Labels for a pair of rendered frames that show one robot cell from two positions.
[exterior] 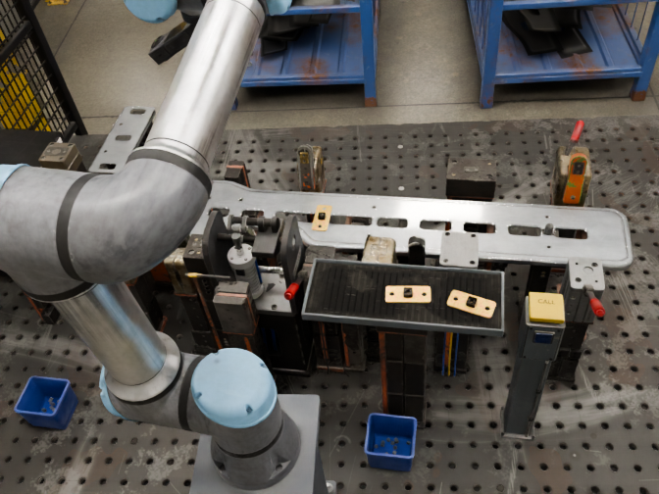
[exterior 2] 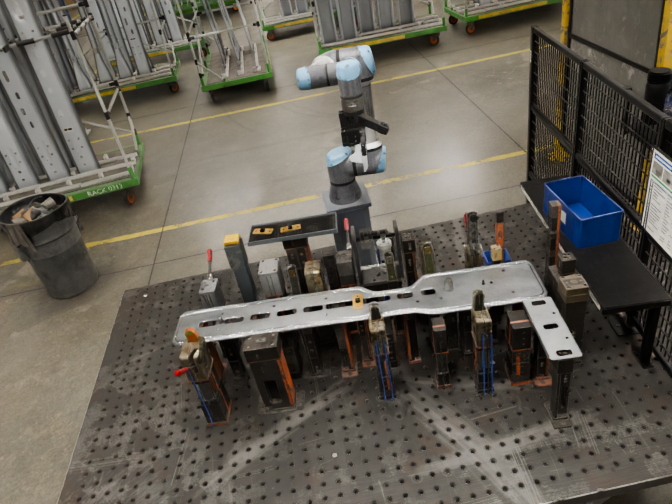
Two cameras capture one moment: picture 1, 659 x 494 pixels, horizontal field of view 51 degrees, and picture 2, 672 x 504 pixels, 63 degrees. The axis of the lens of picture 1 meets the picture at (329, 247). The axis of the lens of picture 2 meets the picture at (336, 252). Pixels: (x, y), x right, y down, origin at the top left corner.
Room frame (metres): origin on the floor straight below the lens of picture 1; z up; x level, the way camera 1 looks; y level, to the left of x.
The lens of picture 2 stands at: (2.74, -0.30, 2.31)
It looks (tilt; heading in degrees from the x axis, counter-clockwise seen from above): 34 degrees down; 170
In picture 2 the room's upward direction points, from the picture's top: 12 degrees counter-clockwise
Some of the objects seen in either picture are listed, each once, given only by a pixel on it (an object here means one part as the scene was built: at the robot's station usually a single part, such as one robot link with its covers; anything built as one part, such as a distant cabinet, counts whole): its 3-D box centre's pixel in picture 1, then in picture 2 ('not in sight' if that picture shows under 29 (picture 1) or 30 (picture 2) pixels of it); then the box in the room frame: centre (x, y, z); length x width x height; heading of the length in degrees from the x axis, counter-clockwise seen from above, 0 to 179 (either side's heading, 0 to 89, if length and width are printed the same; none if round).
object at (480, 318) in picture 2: not in sight; (481, 350); (1.47, 0.35, 0.87); 0.12 x 0.09 x 0.35; 165
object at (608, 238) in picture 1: (330, 218); (352, 304); (1.17, -0.01, 1.00); 1.38 x 0.22 x 0.02; 75
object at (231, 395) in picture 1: (233, 398); (341, 163); (0.55, 0.18, 1.27); 0.13 x 0.12 x 0.14; 71
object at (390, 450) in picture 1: (390, 443); not in sight; (0.69, -0.08, 0.74); 0.11 x 0.10 x 0.09; 75
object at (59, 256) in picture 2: not in sight; (54, 247); (-1.30, -1.73, 0.36); 0.54 x 0.50 x 0.73; 171
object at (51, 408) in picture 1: (49, 404); (496, 263); (0.91, 0.73, 0.74); 0.11 x 0.10 x 0.09; 75
